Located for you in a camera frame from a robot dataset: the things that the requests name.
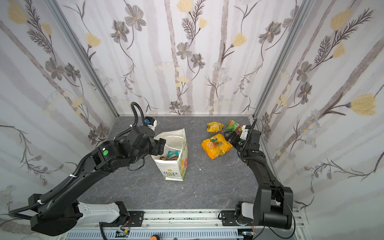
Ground small yellow snack packet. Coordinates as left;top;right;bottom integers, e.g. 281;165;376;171
207;122;224;133

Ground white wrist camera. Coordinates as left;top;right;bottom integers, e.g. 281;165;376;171
145;117;157;131
240;125;252;141

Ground aluminium corner post right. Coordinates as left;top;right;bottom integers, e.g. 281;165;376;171
253;0;314;119

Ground teal snack packet in bag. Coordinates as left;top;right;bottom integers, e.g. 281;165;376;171
168;151;180;161

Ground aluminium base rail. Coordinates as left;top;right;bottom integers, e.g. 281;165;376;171
57;209;310;240

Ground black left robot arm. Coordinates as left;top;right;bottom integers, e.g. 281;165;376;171
8;102;166;237

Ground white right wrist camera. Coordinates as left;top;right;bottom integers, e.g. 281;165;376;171
240;125;252;141

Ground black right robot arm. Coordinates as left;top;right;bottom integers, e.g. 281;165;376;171
224;122;294;230

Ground orange red snack packet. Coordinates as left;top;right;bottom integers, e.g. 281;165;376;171
160;156;171;161

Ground aluminium corner post left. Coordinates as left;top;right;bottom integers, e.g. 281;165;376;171
45;0;120;118

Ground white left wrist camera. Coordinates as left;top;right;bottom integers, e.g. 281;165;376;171
145;117;157;131

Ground green snack packet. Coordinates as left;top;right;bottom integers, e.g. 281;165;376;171
226;120;243;135

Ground white floral paper bag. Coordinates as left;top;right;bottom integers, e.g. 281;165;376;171
152;129;189;181

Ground aluminium corner post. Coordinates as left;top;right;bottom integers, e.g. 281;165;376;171
253;0;314;119
45;0;120;118

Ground large yellow snack bag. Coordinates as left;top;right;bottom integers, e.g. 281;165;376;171
202;134;233;160

